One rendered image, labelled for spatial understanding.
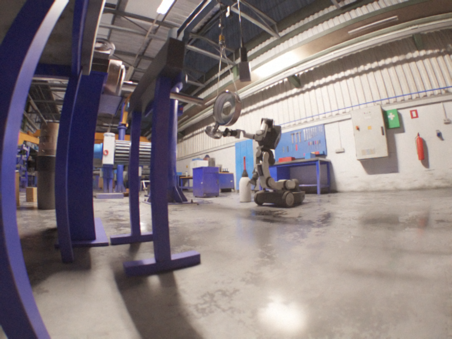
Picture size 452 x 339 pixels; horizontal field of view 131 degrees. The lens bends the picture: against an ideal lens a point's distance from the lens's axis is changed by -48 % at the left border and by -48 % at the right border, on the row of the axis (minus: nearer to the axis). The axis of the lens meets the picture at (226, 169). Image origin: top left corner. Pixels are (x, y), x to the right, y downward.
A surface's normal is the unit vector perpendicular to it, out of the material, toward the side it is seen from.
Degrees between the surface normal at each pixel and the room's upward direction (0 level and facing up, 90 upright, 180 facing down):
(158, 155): 90
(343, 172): 90
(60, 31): 180
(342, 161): 90
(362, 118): 90
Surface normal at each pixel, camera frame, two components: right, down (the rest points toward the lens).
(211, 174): 0.61, -0.07
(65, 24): 0.02, 1.00
